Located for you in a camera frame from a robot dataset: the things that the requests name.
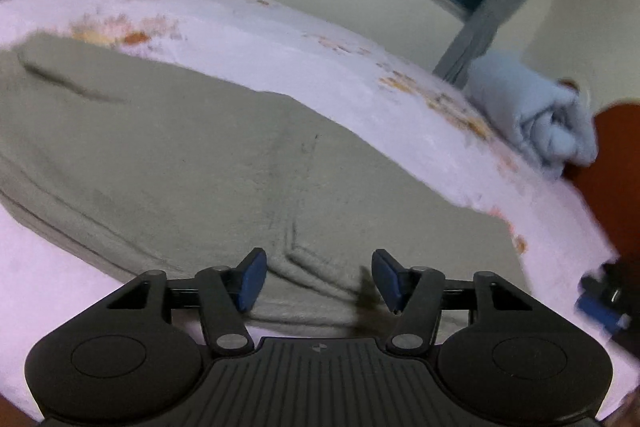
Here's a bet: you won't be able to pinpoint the grey pants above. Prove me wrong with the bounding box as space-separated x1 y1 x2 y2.
1 34 526 336

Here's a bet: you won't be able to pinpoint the red wooden headboard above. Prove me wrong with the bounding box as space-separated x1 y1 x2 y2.
563 100 639 269

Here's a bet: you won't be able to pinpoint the folded light blue quilt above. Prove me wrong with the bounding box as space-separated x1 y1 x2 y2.
463 51 599 179

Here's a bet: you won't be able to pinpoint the pink floral bed sheet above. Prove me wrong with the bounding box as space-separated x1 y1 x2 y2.
0 0 632 423

